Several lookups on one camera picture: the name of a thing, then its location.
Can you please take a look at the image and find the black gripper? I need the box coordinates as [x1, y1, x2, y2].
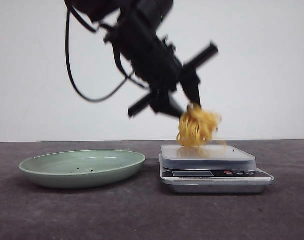
[105, 9, 218, 118]

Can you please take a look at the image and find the yellow vermicelli noodle bundle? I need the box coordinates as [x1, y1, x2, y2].
[176, 102, 222, 153]

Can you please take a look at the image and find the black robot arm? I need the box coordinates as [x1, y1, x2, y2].
[65, 0, 218, 118]

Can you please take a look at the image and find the silver digital kitchen scale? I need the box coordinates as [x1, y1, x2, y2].
[159, 144, 274, 194]

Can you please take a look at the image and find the pale green shallow plate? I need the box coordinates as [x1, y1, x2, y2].
[18, 149, 146, 189]

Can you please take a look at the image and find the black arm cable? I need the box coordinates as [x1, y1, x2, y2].
[65, 4, 132, 103]

